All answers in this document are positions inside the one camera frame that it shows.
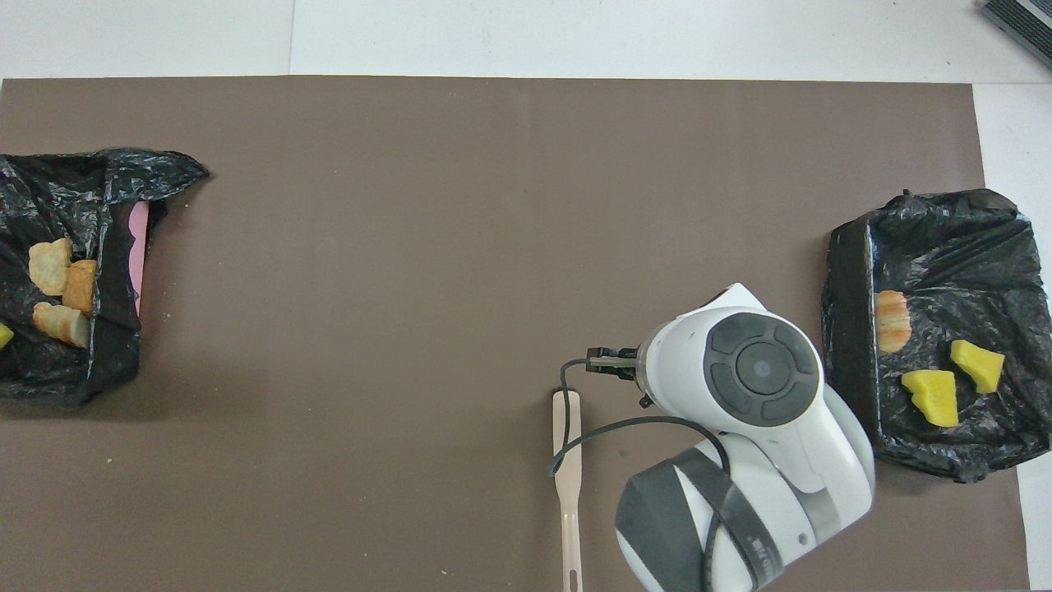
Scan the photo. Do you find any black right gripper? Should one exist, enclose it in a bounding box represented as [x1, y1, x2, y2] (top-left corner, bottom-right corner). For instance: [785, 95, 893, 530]
[585, 346, 644, 382]

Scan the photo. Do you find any pale toy bread striped side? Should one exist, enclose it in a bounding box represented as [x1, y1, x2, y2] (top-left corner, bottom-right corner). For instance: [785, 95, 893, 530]
[875, 289, 912, 354]

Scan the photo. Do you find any brown toy bread roll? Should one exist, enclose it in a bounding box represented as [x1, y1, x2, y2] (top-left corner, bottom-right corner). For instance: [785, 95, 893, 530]
[62, 259, 98, 318]

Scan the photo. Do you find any orange striped toy bread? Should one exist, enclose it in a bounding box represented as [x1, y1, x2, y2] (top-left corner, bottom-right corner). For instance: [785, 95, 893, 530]
[32, 301, 91, 349]

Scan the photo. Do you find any pale greenish toy bread chunk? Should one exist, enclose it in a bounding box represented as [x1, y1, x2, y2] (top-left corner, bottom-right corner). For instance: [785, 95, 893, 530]
[28, 238, 74, 297]

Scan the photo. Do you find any right black-bagged bin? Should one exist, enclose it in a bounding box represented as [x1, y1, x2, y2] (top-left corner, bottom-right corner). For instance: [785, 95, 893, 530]
[820, 188, 1052, 484]

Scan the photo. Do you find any black-bagged bin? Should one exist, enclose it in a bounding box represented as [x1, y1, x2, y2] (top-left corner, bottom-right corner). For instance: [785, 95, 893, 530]
[820, 188, 1052, 484]
[0, 148, 210, 405]

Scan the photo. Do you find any pink plastic bin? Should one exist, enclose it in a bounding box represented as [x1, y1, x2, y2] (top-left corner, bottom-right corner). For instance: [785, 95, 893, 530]
[127, 201, 151, 319]

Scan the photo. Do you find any left black-bagged bin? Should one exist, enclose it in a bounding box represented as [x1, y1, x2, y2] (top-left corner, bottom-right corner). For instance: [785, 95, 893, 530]
[0, 148, 210, 405]

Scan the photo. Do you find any brown table mat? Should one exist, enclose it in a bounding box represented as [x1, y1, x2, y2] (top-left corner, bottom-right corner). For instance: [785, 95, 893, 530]
[0, 76, 1031, 592]

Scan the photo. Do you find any grey ribbed device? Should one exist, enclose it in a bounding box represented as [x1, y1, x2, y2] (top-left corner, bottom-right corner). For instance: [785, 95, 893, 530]
[980, 0, 1052, 71]

